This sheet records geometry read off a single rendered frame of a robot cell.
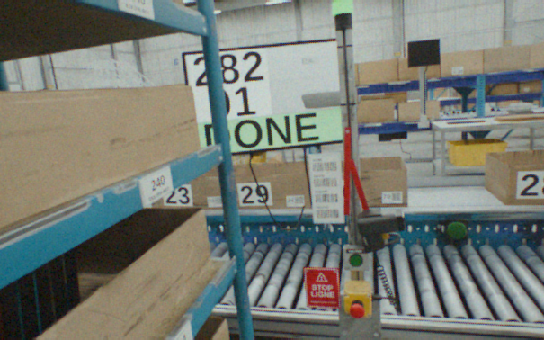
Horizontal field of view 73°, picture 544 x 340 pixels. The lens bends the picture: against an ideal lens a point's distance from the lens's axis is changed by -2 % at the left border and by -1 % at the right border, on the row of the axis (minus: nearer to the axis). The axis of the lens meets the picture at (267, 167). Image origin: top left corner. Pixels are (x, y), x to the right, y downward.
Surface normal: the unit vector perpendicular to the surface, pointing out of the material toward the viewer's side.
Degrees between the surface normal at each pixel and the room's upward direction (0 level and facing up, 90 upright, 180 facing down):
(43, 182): 92
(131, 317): 91
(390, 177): 90
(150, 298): 91
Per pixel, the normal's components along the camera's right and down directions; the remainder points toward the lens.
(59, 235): 0.96, -0.04
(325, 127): 0.08, 0.12
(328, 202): -0.25, 0.22
